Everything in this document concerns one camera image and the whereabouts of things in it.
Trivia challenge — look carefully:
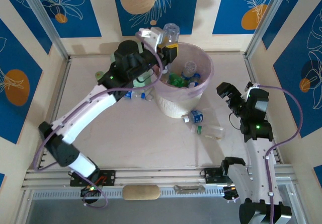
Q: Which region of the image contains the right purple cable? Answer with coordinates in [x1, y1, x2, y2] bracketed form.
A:
[225, 84, 304, 224]

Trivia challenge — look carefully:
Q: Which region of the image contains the flat metal bracket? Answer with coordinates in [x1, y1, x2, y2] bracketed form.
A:
[173, 184, 206, 192]

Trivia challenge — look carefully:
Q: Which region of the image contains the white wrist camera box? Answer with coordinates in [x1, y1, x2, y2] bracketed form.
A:
[240, 81, 260, 99]
[138, 27, 165, 49]

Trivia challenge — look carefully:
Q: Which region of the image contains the purple cable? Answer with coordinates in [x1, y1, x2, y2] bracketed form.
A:
[33, 31, 164, 209]
[225, 84, 304, 224]

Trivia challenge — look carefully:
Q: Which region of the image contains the beige foam roll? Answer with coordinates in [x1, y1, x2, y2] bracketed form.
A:
[122, 185, 161, 201]

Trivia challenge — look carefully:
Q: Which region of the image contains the clear bottle blue round logo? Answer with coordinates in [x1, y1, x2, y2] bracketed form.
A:
[124, 90, 147, 100]

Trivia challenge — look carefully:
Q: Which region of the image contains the clear bottle green label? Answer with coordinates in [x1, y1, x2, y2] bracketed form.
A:
[191, 124, 226, 141]

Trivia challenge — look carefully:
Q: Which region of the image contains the thin black cable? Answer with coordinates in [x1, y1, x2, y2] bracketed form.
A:
[228, 112, 243, 132]

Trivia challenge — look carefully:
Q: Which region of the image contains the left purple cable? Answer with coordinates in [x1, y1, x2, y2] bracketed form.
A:
[33, 31, 164, 209]

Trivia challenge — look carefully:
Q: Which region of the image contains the black cable connector block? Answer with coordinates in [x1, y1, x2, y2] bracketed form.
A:
[222, 185, 241, 201]
[80, 185, 102, 197]

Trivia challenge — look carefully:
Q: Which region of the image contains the pale green lunch box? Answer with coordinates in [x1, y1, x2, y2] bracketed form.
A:
[110, 42, 153, 89]

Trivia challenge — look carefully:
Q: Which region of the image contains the crushed green bottle yellow cap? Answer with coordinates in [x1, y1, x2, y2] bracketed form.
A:
[169, 72, 188, 88]

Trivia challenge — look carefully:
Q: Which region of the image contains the white plastic bin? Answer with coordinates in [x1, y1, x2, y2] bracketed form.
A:
[157, 89, 203, 119]

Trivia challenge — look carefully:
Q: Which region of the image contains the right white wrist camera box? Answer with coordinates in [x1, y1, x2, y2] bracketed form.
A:
[240, 81, 260, 99]

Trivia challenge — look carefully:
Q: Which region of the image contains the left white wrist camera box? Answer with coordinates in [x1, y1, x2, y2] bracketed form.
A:
[138, 27, 165, 49]

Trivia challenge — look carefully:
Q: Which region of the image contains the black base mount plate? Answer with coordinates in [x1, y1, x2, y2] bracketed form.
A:
[69, 169, 117, 187]
[203, 167, 250, 184]

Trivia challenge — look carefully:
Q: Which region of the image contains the pink bin liner bag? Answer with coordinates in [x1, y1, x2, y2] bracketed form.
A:
[152, 42, 214, 100]

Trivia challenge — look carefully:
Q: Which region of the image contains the aluminium front rail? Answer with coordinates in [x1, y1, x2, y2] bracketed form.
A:
[21, 165, 299, 191]

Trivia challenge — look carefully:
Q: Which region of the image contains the clear bottle blue label white cap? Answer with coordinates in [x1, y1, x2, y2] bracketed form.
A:
[160, 23, 181, 84]
[182, 109, 214, 123]

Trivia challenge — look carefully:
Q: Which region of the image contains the aluminium frame post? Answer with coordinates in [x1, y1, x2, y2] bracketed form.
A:
[245, 0, 290, 57]
[19, 0, 71, 61]

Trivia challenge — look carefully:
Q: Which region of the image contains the slotted metal strip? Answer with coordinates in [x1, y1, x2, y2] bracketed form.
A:
[31, 185, 227, 200]

